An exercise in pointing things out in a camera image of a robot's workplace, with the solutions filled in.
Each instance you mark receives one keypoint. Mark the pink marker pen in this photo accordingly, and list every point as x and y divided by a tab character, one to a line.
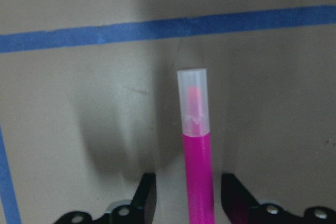
193	98

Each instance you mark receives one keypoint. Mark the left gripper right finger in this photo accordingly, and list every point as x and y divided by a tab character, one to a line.
240	206

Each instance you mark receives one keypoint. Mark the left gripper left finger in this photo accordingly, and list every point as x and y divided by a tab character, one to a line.
140	209

